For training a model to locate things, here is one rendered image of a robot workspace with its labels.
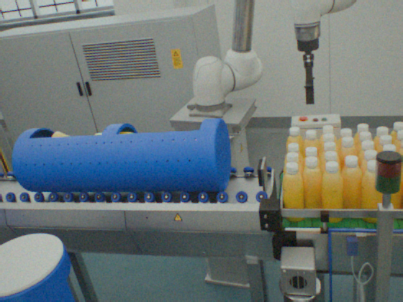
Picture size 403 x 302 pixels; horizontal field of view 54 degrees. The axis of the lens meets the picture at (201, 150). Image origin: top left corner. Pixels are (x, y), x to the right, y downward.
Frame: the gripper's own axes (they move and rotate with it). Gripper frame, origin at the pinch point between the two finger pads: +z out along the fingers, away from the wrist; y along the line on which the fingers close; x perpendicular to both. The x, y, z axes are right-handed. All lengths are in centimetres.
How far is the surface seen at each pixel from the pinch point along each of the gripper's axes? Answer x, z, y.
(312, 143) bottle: 0.4, 19.6, 2.8
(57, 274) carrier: -75, 27, 71
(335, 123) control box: 9.8, 17.6, -11.3
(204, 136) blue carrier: -37.4, 6.5, 20.8
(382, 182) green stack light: 18, 8, 51
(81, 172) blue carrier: -88, 17, 27
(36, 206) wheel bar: -118, 35, 24
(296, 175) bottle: -5.1, 19.2, 28.1
